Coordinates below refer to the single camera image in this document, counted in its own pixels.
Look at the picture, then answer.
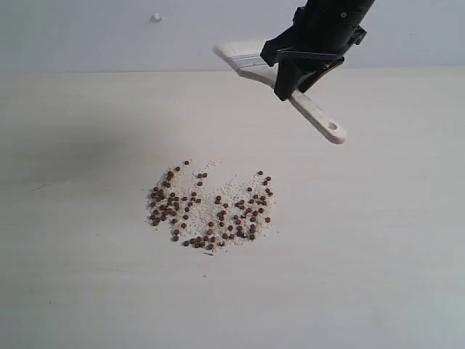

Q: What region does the brown beans and crumbs pile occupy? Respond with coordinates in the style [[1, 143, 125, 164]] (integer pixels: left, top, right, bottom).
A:
[[146, 159, 276, 254]]

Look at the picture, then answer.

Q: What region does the small white wall plug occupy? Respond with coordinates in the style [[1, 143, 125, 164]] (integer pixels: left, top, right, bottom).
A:
[[150, 13, 163, 23]]

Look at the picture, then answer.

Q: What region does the white wooden paint brush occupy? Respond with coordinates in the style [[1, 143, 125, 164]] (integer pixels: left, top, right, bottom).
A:
[[213, 40, 347, 145]]

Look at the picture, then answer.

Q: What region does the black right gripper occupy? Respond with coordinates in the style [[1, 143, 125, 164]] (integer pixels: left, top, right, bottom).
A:
[[260, 0, 374, 101]]

